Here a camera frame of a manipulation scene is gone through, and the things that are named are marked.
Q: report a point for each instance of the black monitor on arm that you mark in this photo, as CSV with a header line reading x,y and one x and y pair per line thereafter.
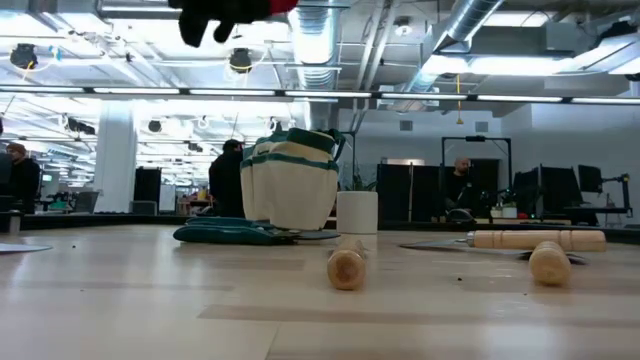
x,y
590,178

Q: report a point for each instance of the cream and green gardening bag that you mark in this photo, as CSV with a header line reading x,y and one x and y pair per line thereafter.
x,y
290,190

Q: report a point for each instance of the white pot with plant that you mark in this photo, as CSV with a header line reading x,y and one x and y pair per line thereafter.
x,y
357,212

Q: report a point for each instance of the black room partition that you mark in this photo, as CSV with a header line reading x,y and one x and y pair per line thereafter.
x,y
405,192

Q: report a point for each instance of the person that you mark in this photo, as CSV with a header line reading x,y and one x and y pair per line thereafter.
x,y
24,180
459,190
227,185

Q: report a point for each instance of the dark green fabric pouch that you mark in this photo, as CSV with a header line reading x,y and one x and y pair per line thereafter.
x,y
225,234

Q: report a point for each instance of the black background cabinet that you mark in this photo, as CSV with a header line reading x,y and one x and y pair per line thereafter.
x,y
147,185

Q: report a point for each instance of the white building column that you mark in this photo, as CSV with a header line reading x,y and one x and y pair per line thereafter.
x,y
115,160

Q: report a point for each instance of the black background monitor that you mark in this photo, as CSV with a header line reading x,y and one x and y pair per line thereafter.
x,y
555,190

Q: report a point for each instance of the corrugated silver ventilation duct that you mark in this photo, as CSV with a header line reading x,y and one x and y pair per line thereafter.
x,y
315,40

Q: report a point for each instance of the black background gantry frame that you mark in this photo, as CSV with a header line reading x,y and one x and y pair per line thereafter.
x,y
475,139

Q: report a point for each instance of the smooth silver ventilation duct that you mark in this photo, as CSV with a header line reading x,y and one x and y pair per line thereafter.
x,y
470,20

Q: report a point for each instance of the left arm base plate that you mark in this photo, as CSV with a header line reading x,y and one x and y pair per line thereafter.
x,y
20,248

